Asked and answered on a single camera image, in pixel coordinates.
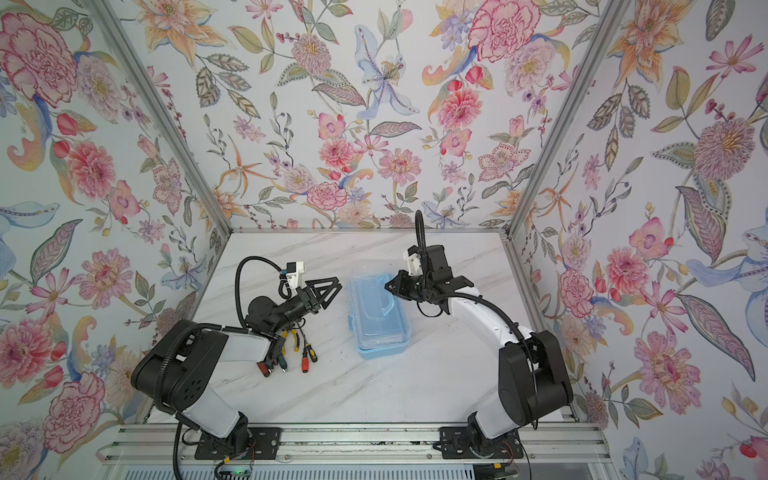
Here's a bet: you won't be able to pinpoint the aluminium front rail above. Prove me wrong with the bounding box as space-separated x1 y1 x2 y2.
96 422 611 465

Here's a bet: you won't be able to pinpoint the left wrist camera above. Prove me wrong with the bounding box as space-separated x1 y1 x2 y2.
281 261 306 290

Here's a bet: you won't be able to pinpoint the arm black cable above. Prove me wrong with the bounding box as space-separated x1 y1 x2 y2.
413 209 538 430
152 255 295 480

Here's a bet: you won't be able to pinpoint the blue plastic tool box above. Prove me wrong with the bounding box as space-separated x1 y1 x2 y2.
348 272 411 360

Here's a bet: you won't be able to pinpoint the red handled screwdriver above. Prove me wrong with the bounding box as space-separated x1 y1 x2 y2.
301 347 310 373

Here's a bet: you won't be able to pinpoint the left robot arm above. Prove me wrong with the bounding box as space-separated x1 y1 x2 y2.
130 277 342 442

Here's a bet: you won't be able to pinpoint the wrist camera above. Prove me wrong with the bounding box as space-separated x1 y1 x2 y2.
281 261 306 290
403 246 423 276

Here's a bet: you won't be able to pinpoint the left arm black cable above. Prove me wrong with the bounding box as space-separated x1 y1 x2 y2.
152 255 295 480

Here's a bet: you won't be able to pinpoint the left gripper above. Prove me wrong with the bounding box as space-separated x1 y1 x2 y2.
268 283 341 337

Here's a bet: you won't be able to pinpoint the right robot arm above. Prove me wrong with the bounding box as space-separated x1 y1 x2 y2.
385 245 574 455

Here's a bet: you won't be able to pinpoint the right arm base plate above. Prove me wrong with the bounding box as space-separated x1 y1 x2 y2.
432 426 525 460

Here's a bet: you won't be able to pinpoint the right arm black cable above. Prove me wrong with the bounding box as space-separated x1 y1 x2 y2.
413 209 538 430

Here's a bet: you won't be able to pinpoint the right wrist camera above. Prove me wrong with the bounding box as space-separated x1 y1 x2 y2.
403 246 423 276

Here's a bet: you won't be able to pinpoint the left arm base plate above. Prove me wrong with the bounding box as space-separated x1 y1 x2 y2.
194 427 283 461

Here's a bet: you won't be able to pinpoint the yellow handled pliers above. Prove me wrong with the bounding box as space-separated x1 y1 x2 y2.
281 329 300 356

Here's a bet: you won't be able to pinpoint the green handled ratchet wrench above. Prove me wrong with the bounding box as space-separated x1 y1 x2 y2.
272 335 288 372

